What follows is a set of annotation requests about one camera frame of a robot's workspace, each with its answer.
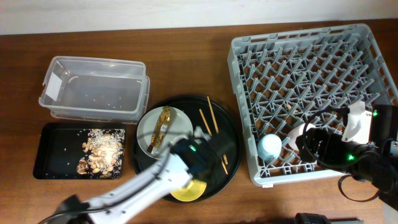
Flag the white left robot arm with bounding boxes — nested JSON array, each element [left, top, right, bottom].
[[41, 135, 223, 223]]

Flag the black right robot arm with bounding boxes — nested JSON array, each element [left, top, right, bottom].
[[295, 105, 397, 210]]

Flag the black rectangular tray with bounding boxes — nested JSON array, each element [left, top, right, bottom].
[[32, 123, 126, 179]]

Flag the pink plastic cup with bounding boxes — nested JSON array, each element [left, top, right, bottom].
[[287, 123, 305, 151]]

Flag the wooden chopstick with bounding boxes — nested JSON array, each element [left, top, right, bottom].
[[199, 109, 228, 174], [206, 96, 228, 165]]

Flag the clear plastic storage bin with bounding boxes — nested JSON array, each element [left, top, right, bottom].
[[39, 56, 150, 124]]

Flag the gold foil wrapper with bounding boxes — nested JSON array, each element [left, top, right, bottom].
[[147, 106, 171, 153]]

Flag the light blue plastic cup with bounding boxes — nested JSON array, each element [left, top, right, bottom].
[[257, 134, 282, 163]]

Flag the food scraps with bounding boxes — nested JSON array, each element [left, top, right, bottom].
[[76, 129, 126, 179]]

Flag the grey dishwasher rack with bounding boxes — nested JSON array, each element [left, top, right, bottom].
[[227, 24, 397, 188]]

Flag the round black serving tray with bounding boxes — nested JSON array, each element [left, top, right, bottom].
[[130, 95, 243, 202]]

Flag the grey round plate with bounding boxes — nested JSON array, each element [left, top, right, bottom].
[[137, 107, 193, 159]]

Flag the yellow bowl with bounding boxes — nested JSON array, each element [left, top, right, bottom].
[[171, 180, 207, 202]]

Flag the black object bottom edge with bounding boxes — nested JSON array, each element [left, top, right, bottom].
[[294, 213, 331, 224]]

